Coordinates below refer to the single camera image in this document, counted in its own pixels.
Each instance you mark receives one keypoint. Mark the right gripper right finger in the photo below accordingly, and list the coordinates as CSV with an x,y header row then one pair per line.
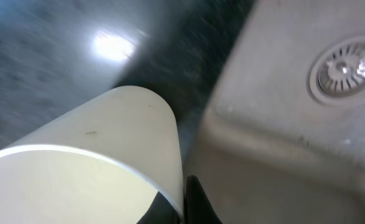
x,y
197,208

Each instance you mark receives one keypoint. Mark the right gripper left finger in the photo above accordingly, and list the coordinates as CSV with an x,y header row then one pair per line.
x,y
163,214

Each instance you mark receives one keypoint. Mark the white cup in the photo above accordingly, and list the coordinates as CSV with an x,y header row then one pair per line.
x,y
107,130

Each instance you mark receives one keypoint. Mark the steel sink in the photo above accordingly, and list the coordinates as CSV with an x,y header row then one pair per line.
x,y
294,124

